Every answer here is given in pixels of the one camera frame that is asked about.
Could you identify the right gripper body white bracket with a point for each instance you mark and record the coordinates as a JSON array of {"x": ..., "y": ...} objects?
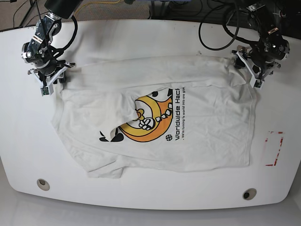
[{"x": 50, "y": 73}]

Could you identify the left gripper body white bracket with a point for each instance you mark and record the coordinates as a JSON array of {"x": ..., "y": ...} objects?
[{"x": 257, "y": 66}]

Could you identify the white printed t-shirt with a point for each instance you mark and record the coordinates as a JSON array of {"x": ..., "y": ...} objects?
[{"x": 176, "y": 113}]

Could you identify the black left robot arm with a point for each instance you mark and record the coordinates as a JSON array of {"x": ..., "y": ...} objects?
[{"x": 271, "y": 44}]

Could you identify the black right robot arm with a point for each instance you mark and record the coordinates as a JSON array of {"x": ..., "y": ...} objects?
[{"x": 41, "y": 54}]

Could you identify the red tape rectangle marking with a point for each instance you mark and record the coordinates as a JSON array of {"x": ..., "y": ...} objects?
[{"x": 272, "y": 147}]

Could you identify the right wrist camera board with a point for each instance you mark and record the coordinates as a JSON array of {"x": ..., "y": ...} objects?
[{"x": 48, "y": 90}]

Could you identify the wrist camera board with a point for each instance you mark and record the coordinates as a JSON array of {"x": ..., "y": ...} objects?
[
  {"x": 258, "y": 84},
  {"x": 48, "y": 90}
]

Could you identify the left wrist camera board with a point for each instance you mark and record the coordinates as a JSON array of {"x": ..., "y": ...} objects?
[{"x": 258, "y": 84}]

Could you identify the left table cable grommet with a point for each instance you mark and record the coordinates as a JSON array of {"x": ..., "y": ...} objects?
[{"x": 43, "y": 185}]

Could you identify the table cable grommet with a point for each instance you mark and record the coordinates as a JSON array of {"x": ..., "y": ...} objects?
[
  {"x": 43, "y": 185},
  {"x": 249, "y": 194}
]

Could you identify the right table cable grommet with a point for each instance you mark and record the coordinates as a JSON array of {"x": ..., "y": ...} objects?
[{"x": 249, "y": 194}]

